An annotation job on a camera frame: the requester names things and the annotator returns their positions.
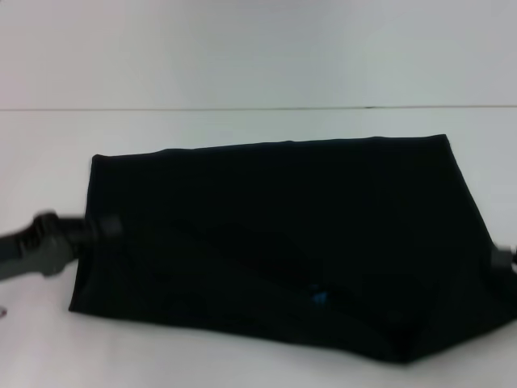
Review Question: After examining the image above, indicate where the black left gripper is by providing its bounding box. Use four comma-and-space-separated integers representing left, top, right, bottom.
0, 209, 124, 285

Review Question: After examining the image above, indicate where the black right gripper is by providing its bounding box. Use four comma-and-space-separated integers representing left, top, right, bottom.
490, 246, 517, 278

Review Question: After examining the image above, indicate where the black t-shirt with FREE print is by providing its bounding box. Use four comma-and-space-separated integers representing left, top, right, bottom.
68, 133, 512, 365

